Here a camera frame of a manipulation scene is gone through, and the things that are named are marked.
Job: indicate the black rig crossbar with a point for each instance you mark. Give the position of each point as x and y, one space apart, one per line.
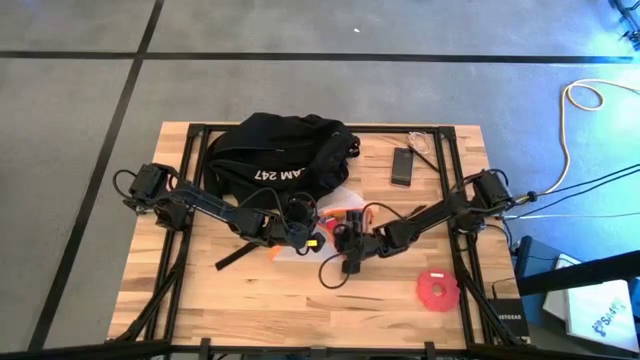
100 348

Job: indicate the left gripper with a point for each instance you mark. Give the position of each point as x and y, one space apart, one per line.
295 237

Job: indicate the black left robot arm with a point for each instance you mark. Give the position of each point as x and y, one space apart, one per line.
200 205

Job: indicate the white mesh pouch orange trim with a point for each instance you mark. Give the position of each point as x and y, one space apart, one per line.
295 255

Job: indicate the black tripod stand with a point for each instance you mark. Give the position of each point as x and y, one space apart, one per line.
627 15

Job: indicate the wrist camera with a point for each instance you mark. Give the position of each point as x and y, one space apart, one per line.
302 207
355 217

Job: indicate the plain white flat box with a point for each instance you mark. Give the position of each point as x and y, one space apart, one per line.
555 285

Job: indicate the black backpack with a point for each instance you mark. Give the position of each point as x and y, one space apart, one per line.
270 150

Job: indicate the clear plastic bag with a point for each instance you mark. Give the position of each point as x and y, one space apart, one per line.
345 197

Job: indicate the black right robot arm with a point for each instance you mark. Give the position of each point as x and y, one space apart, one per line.
440 212

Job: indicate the black marker pen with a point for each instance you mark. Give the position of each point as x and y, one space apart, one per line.
427 161

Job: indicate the black network switch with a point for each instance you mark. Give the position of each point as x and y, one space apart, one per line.
510 316

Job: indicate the black diagonal beam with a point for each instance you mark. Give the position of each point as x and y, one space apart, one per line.
575 274

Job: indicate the black aluminium table frame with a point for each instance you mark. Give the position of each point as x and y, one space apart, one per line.
320 128

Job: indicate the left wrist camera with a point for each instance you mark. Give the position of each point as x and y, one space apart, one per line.
302 207

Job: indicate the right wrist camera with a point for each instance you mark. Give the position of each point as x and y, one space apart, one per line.
355 217

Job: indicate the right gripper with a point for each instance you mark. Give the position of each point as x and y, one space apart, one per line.
360 245

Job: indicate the black rectangular phone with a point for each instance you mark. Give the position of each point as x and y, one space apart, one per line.
402 166

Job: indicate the white box blue print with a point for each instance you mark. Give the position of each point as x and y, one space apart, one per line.
600 312

